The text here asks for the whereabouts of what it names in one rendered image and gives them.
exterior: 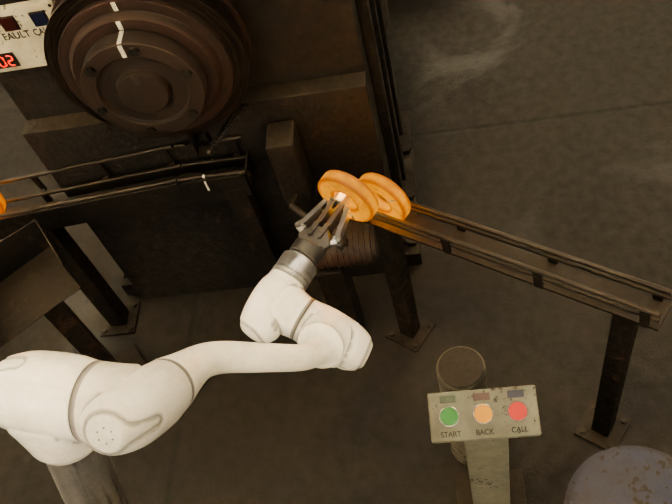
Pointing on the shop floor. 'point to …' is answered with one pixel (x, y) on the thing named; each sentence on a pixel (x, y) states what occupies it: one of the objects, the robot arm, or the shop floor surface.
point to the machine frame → (356, 45)
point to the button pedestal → (486, 442)
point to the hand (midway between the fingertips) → (346, 192)
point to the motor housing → (363, 241)
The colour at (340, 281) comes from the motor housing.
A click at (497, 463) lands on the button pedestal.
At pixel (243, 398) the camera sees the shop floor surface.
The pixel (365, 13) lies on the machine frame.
